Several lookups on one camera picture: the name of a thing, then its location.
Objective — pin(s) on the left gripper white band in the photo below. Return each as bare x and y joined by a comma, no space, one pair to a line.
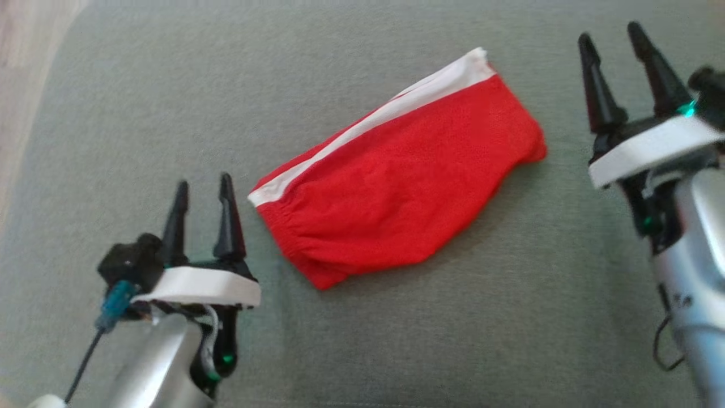
204,286

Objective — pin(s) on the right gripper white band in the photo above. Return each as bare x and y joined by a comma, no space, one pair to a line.
651,150

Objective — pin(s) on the red shorts with white stripe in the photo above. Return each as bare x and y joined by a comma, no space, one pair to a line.
396,187

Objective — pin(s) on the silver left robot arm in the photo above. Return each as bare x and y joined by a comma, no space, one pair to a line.
153,368

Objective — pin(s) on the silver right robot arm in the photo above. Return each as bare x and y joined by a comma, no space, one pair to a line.
691,272

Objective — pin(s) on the grey fabric sofa seat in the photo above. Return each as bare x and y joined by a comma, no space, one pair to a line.
453,340

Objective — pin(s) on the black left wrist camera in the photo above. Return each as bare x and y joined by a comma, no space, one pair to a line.
133,263

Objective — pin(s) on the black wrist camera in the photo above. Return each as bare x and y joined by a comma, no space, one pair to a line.
711,96
133,263

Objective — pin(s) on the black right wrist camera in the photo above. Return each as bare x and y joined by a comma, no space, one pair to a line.
711,96

